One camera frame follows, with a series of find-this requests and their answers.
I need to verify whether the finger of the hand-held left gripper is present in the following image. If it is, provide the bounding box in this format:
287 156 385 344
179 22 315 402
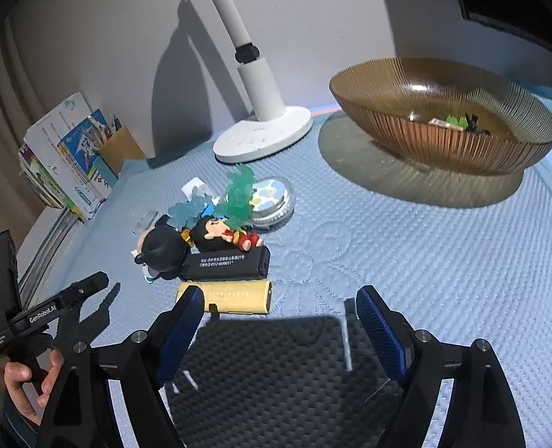
56 271 110 311

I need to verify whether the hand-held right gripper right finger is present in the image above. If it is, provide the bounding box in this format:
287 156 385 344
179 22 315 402
355 286 526 448

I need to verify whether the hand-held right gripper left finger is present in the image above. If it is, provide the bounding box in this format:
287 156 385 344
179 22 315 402
38 284 207 448

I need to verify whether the gold rectangular box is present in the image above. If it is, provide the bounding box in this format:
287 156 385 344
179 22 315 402
176 280 274 316

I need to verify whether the black rectangular box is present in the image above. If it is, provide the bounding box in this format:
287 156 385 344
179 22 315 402
181 245 271 283

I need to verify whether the black-haired toy figure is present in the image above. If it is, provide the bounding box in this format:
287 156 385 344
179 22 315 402
133 215 191 284

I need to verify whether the red-dressed toy figure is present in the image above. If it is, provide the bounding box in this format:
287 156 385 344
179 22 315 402
189 216 265 253

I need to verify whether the teal translucent toy figure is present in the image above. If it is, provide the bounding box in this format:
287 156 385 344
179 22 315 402
168 163 258 233

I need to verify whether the amber ribbed glass bowl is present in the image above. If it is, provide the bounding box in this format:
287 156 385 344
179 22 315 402
329 57 552 177

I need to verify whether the person's left forearm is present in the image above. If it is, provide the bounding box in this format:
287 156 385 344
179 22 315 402
0 396 41 448

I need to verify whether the person's left hand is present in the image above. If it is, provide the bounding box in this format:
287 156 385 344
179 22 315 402
4 351 65 426

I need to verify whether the blue quilted mat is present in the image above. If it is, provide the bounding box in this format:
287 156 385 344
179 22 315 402
19 103 552 448

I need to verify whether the clear plastic dome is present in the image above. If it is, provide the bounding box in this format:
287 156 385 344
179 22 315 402
130 204 161 235

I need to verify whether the stack of books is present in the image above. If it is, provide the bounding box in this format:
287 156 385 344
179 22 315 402
18 92 123 224

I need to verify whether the small white plastic piece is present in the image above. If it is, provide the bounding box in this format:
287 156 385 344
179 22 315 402
181 178 218 206

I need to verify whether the brown cardboard box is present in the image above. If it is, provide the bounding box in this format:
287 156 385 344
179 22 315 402
97 126 147 178

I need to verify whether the round clear case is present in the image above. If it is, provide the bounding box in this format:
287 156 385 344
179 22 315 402
249 176 296 233

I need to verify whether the beige curtain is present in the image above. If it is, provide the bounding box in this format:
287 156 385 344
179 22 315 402
0 42 41 290

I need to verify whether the white desk lamp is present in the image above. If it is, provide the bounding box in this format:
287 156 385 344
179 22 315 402
94 0 314 165

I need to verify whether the blue folded cloth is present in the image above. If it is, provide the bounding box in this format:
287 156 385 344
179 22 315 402
523 83 552 118

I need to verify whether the white metal rail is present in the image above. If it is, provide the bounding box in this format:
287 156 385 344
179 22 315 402
17 205 86 302

